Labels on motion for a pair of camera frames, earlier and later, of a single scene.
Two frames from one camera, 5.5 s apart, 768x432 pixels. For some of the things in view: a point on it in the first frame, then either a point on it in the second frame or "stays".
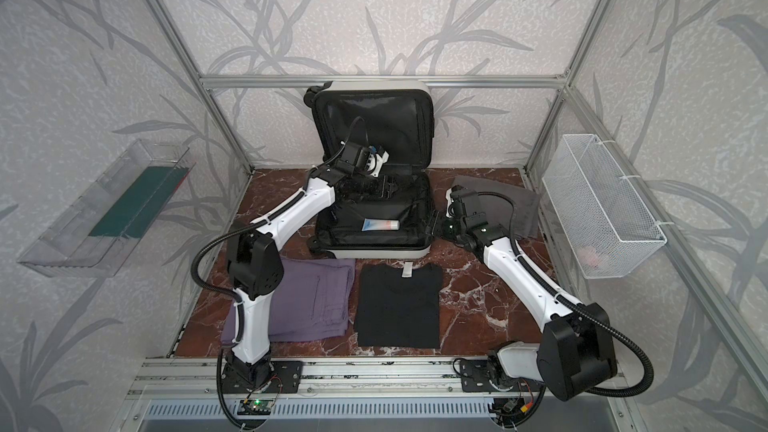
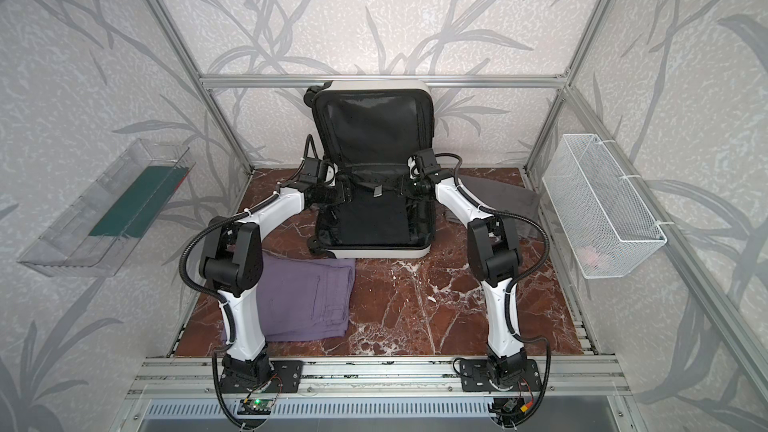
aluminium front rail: x=202 y=377 stays
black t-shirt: x=399 y=305 → x=371 y=215
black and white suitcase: x=391 y=216 stays
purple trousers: x=313 y=302 stays
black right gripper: x=453 y=209 → x=411 y=171
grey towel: x=526 y=204 stays
